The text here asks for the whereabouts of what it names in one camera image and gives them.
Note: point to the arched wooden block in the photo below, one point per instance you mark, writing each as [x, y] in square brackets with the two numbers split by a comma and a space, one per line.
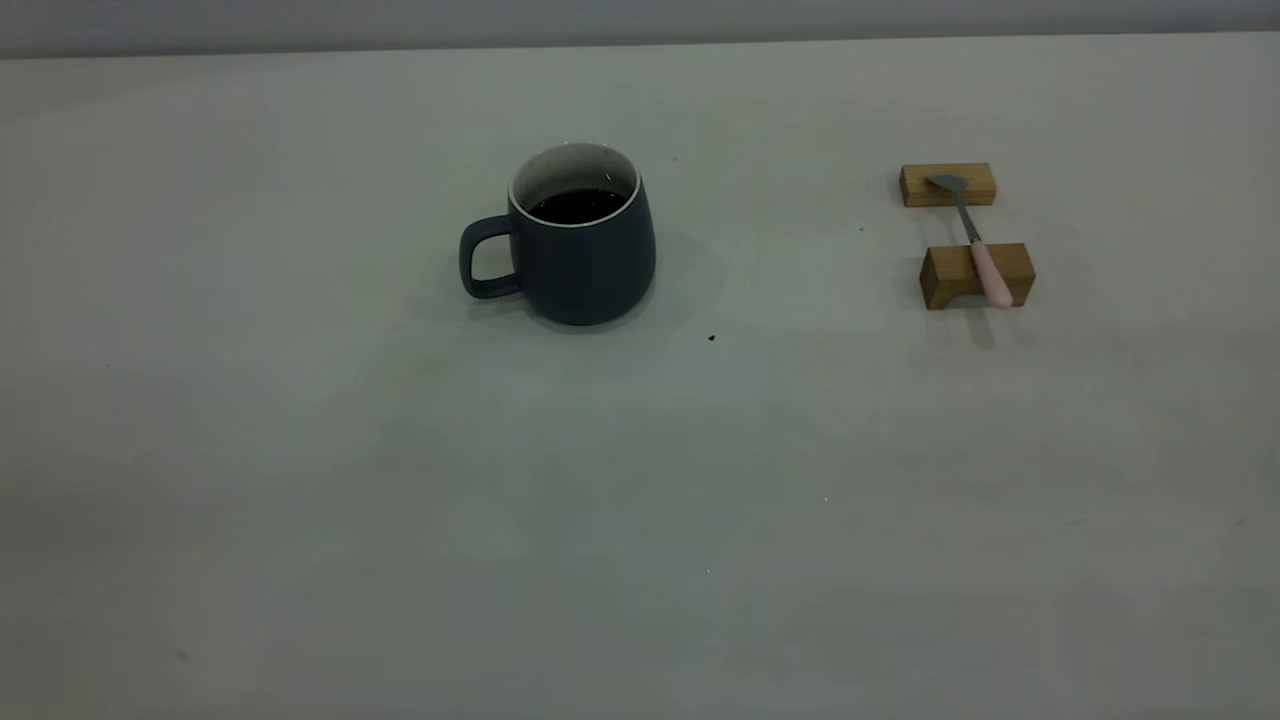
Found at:
[948, 268]

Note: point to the dark grey ceramic mug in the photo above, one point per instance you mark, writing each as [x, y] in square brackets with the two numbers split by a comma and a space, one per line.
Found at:
[585, 270]

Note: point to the flat rectangular wooden block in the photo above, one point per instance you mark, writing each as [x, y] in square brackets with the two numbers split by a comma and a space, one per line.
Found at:
[918, 188]

